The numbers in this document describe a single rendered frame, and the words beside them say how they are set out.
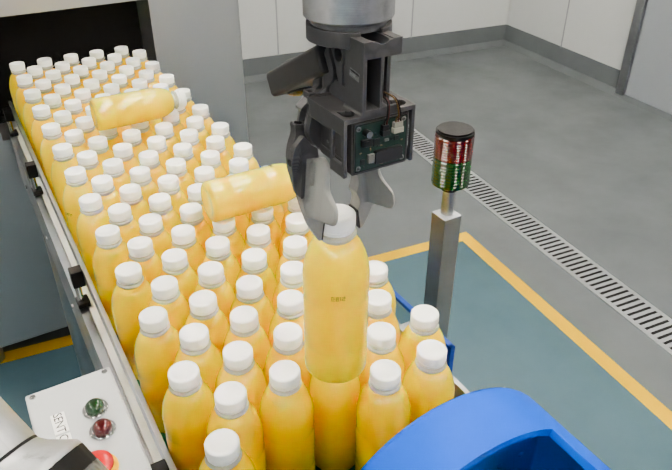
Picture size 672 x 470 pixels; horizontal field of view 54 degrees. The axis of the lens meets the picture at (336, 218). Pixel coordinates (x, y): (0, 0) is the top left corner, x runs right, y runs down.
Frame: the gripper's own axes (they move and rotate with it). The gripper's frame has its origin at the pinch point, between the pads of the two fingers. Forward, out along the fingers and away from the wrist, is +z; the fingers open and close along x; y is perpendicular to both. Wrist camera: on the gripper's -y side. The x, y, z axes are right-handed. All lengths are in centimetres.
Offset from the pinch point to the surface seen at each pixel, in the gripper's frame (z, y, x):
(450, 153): 11.6, -24.0, 35.6
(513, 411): 12.1, 20.4, 6.7
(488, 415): 11.3, 20.1, 3.9
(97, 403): 23.4, -11.8, -25.0
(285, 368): 24.3, -6.6, -3.4
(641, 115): 134, -197, 353
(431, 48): 130, -375, 316
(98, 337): 45, -50, -20
